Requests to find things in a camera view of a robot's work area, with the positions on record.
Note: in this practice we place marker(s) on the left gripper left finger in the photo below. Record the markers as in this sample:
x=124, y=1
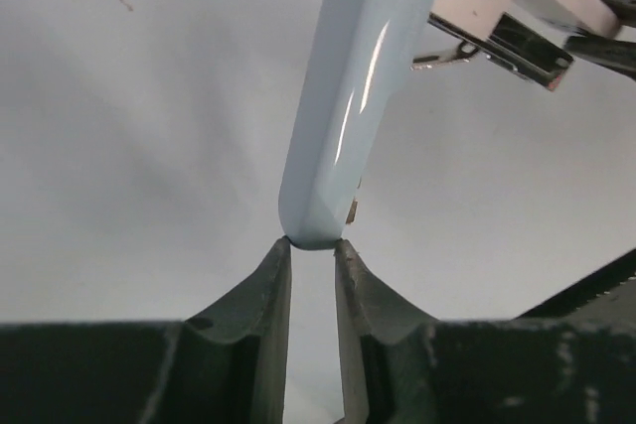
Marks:
x=226, y=364

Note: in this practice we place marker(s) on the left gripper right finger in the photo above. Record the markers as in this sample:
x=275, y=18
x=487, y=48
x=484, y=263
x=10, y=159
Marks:
x=401, y=365

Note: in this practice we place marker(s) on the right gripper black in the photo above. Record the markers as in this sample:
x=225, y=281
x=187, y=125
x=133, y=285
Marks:
x=594, y=286

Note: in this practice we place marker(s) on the beige black stapler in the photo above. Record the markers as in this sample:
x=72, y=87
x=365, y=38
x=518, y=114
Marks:
x=362, y=53

